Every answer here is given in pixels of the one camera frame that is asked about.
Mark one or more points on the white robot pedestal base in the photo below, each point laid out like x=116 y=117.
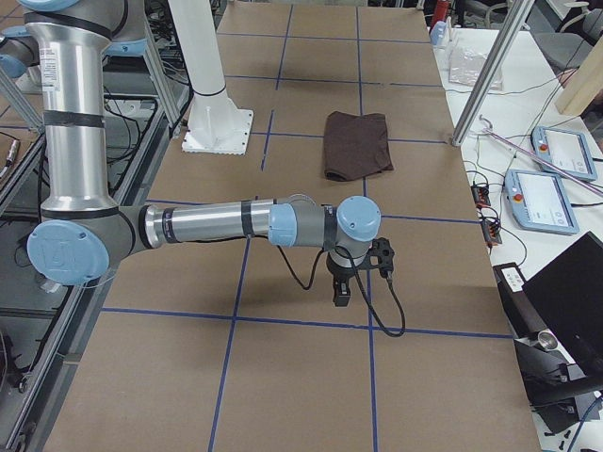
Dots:
x=215 y=124

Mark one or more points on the aluminium frame rail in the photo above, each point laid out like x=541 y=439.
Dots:
x=45 y=326

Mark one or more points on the dark brown t-shirt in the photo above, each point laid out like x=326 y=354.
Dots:
x=355 y=146

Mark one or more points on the near blue teach pendant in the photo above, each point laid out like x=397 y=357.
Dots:
x=539 y=202

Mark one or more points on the clear plastic bag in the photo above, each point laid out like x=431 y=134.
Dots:
x=465 y=66

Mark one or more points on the wooden post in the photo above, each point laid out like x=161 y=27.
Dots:
x=583 y=86

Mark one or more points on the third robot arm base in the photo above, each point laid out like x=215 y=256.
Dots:
x=20 y=58

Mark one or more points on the aluminium frame post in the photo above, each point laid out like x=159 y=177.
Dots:
x=518 y=13

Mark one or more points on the far blue teach pendant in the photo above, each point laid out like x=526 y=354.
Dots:
x=565 y=149

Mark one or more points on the blue teach pendant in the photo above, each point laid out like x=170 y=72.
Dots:
x=565 y=149
x=539 y=202

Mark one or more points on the black power strip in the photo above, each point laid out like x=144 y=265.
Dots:
x=489 y=218

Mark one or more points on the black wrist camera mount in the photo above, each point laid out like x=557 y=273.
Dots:
x=381 y=256

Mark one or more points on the black laptop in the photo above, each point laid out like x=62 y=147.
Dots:
x=567 y=295

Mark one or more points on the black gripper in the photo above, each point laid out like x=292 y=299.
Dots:
x=340 y=273

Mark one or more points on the red cylinder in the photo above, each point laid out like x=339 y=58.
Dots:
x=440 y=11

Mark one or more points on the reacher grabber stick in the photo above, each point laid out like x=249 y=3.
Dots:
x=489 y=131

